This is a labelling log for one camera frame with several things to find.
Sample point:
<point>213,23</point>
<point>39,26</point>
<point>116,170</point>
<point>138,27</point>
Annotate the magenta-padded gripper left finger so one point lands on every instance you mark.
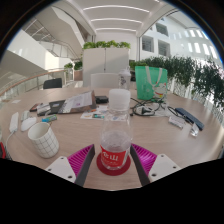
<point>58,166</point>

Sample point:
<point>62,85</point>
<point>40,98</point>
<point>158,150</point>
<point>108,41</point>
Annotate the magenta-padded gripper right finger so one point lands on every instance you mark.
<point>163,165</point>

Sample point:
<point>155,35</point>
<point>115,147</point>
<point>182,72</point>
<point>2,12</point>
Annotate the clear red-labelled water bottle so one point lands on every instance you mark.
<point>115,140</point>

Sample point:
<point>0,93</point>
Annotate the white grid-pattern cup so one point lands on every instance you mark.
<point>43,141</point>

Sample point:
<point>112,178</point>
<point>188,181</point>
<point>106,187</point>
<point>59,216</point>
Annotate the white tissue packet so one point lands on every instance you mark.
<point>176,121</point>

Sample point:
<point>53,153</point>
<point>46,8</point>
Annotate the small clear plastic bag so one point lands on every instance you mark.
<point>194,130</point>

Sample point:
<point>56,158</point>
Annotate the white computer mouse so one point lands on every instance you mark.
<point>28,123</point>

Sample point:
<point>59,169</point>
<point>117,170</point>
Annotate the black tablet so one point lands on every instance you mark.
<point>56,106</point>

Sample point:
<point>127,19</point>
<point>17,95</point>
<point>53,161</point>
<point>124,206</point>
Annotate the white paper card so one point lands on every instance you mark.
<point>43,108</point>

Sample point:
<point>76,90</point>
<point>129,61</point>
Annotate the small white case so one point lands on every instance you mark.
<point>25,115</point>

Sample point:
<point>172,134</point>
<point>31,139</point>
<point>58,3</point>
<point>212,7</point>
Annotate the white power strip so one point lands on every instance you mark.
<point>14,122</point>

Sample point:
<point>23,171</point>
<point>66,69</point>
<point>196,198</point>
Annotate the colourful leaflet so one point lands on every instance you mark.
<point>95,115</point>

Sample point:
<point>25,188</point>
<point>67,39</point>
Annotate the dark red phone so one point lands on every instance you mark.
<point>35,107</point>

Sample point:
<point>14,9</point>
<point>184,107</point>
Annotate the open paper booklet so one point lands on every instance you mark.
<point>80,102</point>

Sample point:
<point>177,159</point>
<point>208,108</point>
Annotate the white paper note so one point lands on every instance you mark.
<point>15,101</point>

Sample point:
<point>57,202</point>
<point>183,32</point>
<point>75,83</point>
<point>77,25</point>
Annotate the green tote bag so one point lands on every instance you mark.
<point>148,83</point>

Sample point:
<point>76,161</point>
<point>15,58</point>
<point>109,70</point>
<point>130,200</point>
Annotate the black office chair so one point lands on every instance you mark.
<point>52,83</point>

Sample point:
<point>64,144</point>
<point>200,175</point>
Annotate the glass railing wooden handrail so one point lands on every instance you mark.
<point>30,81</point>

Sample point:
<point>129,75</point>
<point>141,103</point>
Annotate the row of green hedge plants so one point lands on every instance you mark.
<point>193,76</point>

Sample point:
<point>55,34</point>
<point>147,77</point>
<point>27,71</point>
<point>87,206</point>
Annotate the clear shaker bottle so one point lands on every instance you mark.
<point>124,78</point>

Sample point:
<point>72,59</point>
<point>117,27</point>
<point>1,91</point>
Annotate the brown planter with plants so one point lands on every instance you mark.
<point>76,71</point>

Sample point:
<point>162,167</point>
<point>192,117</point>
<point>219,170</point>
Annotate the white chair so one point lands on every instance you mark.
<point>104,80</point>

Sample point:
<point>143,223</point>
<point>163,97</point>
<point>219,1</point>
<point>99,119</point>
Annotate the white cabinet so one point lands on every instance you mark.
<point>105,65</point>

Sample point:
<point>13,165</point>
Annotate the green plants atop cabinet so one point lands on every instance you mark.
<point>106,44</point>

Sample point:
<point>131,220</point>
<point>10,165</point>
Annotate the group of ceiling lights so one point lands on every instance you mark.
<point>116,18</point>

